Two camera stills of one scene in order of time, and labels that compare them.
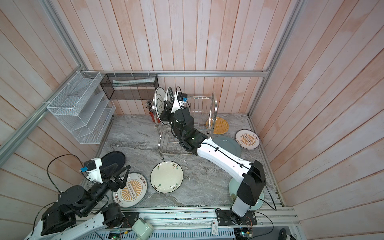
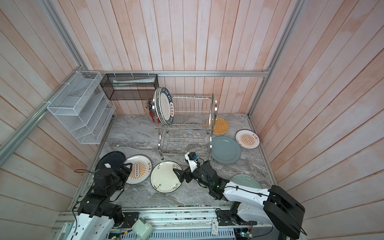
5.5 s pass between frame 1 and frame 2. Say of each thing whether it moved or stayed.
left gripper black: stayed
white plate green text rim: moved
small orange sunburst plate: stayed
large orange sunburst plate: moved
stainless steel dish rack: stayed
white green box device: stayed
